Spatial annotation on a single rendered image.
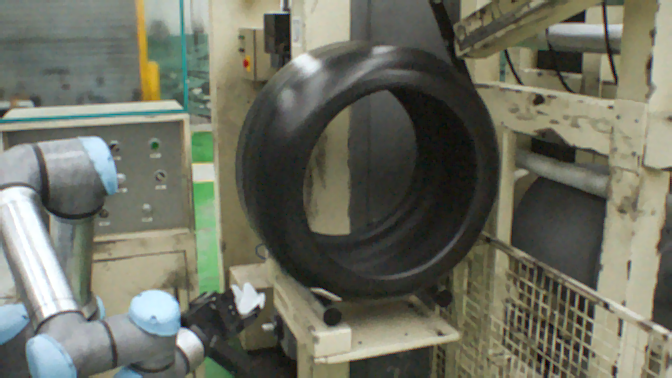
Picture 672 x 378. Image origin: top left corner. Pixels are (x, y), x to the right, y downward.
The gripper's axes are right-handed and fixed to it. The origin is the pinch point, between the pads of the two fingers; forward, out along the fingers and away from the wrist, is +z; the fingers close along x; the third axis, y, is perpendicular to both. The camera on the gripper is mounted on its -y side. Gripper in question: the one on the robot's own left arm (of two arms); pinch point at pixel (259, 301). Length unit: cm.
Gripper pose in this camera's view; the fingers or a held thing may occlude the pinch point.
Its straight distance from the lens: 131.1
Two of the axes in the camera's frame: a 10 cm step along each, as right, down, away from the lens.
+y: -3.6, -9.2, -1.8
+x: -8.0, 2.1, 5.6
